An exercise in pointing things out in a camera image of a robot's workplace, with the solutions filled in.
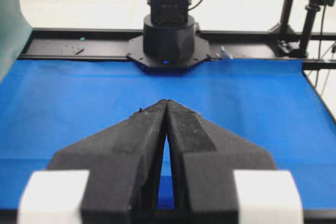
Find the blue table cloth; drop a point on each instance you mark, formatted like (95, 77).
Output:
(46, 105)

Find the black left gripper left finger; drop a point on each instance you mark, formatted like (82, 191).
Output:
(124, 162)

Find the teal backdrop curtain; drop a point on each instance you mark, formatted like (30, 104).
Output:
(15, 32)

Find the black aluminium frame rail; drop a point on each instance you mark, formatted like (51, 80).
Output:
(125, 45)

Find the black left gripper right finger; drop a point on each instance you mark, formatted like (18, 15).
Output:
(203, 158)

